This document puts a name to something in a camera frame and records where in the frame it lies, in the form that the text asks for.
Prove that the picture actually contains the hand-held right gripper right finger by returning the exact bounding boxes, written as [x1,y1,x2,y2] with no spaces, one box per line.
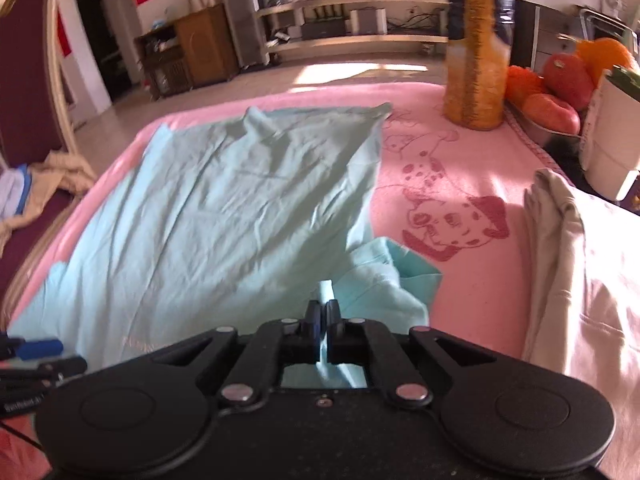
[325,299,496,409]

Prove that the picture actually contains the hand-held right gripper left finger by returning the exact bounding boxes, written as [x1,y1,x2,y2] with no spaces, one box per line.
[150,300,323,409]

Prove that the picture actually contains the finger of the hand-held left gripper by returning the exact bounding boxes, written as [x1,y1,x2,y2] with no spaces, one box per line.
[0,338,65,361]
[0,356,89,382]

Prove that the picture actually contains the teal shirt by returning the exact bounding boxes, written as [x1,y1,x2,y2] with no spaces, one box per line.
[7,102,443,396]

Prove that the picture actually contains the pink printed blanket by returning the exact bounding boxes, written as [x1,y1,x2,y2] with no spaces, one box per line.
[0,81,591,480]

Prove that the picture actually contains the light blue knit sweater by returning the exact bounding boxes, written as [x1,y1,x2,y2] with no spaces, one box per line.
[0,165,32,221]

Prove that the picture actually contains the beige pants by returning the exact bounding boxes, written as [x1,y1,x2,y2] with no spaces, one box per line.
[0,152,98,246]

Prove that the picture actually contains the pale beige hoodie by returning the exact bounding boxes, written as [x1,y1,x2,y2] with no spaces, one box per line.
[522,167,640,480]

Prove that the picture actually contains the maroon banquet chair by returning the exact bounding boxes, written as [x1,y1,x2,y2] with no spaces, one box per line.
[0,0,101,321]

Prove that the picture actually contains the metal fruit tray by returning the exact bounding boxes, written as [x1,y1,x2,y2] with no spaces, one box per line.
[502,102,586,147]

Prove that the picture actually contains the long television shelf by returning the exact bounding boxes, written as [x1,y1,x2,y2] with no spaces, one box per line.
[257,0,451,61]

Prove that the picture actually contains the black amplifier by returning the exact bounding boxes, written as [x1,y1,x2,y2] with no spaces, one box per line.
[300,20,346,41]

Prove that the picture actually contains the dark lattice cabinet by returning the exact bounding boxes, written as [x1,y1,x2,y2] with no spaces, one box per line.
[137,27,193,101]

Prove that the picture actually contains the yellow drink bottle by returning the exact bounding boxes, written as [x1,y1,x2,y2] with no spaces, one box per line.
[442,0,516,131]

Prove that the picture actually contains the red apple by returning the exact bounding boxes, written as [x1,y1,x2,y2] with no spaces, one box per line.
[520,92,582,134]
[542,52,596,111]

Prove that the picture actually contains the brown wooden cabinet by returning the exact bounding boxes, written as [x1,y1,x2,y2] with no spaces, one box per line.
[172,4,240,88]

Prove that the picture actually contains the orange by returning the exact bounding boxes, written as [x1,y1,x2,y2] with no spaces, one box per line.
[506,65,545,107]

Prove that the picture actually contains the small grey speaker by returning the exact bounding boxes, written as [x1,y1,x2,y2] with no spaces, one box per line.
[350,7,388,36]

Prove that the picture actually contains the silver tower speaker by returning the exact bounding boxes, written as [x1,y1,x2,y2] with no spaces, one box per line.
[217,0,271,68]

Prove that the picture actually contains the white plastic container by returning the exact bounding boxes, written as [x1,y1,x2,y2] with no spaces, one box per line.
[580,67,640,202]

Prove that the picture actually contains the dark drawer cabinet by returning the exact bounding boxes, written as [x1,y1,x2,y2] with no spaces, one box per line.
[512,0,583,68]

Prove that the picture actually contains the large orange fruit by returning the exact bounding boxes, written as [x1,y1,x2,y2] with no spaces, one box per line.
[575,37,639,87]

